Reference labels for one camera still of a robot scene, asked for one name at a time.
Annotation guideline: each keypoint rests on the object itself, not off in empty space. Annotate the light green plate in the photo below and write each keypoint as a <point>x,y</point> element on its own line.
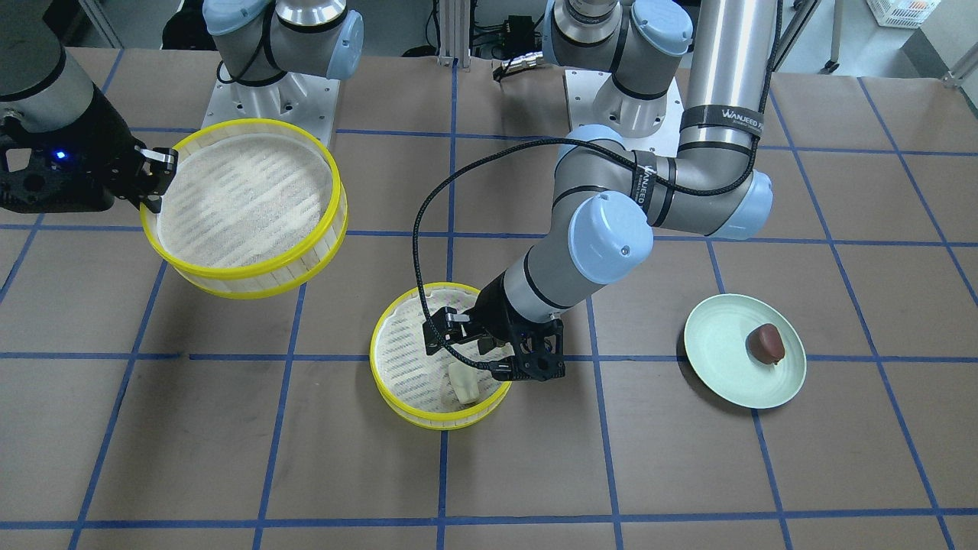
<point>714,339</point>

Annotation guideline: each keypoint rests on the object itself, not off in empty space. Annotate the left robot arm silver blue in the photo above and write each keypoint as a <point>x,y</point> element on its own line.
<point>607,199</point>

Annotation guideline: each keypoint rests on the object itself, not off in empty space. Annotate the brown bun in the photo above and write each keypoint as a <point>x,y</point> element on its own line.
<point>765,344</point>

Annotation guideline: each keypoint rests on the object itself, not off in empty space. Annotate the yellow steamer bottom layer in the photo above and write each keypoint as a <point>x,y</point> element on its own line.
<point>415,385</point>

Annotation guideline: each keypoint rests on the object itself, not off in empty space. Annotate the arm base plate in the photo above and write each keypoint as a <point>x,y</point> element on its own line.
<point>652,125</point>
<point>308,102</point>

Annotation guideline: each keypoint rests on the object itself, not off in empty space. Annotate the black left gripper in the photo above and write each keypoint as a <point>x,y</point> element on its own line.
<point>498,308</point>

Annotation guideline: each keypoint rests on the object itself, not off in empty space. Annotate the yellow steamer layer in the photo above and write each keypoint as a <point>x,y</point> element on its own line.
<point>256,208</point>
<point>415,385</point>

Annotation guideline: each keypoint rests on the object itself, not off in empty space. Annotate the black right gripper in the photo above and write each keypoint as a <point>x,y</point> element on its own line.
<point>109,151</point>

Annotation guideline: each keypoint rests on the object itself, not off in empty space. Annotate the yellow steamer top layer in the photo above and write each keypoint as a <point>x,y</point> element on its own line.
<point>256,208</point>

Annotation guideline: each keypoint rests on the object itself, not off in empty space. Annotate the white bun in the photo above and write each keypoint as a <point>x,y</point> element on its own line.
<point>464,381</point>

